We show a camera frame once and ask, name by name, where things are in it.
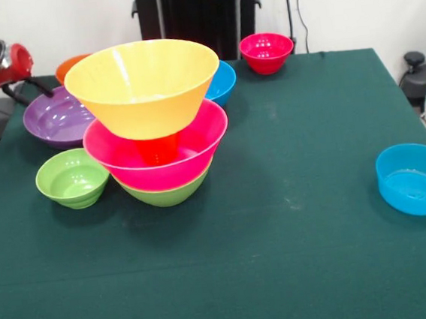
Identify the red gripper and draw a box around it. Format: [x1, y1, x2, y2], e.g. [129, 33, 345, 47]
[0, 40, 56, 109]

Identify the purple bowl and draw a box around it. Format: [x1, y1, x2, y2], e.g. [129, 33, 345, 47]
[20, 82, 100, 154]

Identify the large pink bowl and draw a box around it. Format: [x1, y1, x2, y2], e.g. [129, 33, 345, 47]
[80, 96, 236, 199]

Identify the large orange bowl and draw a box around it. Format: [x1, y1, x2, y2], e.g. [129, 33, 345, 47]
[60, 33, 228, 148]

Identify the orange cup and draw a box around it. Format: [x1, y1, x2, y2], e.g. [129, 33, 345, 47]
[134, 131, 183, 167]

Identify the medium green bowl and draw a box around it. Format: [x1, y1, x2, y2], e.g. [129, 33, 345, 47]
[113, 163, 215, 212]

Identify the small orange bowl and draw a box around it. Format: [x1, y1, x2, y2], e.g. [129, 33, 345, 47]
[54, 53, 95, 87]

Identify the small green bowl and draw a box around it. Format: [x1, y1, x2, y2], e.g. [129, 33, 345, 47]
[32, 145, 113, 214]

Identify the medium blue bowl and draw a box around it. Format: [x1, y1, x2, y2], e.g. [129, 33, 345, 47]
[201, 59, 240, 110]

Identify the small pink-red bowl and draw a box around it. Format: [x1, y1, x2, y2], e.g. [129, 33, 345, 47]
[238, 30, 298, 78]

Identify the dark green tablecloth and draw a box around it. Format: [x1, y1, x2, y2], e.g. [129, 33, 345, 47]
[0, 39, 426, 319]

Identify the small blue bowl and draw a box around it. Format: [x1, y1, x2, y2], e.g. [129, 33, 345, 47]
[373, 141, 426, 221]

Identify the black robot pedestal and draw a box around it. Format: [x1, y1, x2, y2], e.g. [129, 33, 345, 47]
[130, 0, 267, 71]

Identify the thick black wall cable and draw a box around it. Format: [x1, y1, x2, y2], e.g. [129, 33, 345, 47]
[283, 0, 299, 47]

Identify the thin black wall cable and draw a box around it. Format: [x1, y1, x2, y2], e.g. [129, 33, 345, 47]
[295, 0, 312, 54]

